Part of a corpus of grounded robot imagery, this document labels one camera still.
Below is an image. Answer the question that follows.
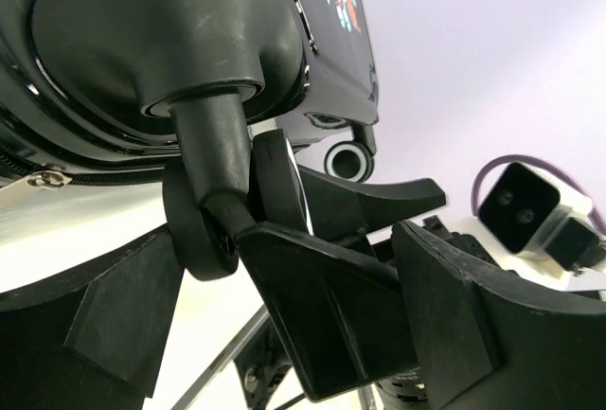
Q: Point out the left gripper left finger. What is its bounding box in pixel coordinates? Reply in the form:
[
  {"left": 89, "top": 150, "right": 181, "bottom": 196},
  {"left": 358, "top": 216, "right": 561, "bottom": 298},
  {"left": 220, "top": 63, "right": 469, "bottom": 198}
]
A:
[{"left": 1, "top": 227, "right": 184, "bottom": 409}]

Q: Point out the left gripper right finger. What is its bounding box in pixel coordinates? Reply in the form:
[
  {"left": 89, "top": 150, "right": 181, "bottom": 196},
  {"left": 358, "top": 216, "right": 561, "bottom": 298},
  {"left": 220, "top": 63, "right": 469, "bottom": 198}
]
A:
[{"left": 392, "top": 222, "right": 605, "bottom": 409}]

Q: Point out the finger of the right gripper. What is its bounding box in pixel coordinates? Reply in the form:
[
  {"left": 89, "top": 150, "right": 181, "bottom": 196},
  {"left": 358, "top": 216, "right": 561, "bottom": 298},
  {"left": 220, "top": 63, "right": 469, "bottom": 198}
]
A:
[
  {"left": 250, "top": 130, "right": 446, "bottom": 240},
  {"left": 236, "top": 223, "right": 419, "bottom": 401}
]

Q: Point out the black and white suitcase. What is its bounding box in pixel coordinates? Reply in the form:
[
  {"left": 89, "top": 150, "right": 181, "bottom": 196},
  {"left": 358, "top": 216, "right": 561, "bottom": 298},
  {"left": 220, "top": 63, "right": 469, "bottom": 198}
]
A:
[{"left": 1, "top": 0, "right": 378, "bottom": 280}]

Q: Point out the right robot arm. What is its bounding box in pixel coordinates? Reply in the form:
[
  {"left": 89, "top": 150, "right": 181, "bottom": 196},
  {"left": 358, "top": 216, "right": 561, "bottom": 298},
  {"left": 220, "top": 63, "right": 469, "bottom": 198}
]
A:
[{"left": 237, "top": 130, "right": 446, "bottom": 409}]

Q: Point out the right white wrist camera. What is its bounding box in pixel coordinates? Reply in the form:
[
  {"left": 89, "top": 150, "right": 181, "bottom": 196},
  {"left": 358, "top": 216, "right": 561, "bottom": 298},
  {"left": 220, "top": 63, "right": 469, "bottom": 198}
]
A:
[{"left": 446, "top": 154, "right": 605, "bottom": 292}]

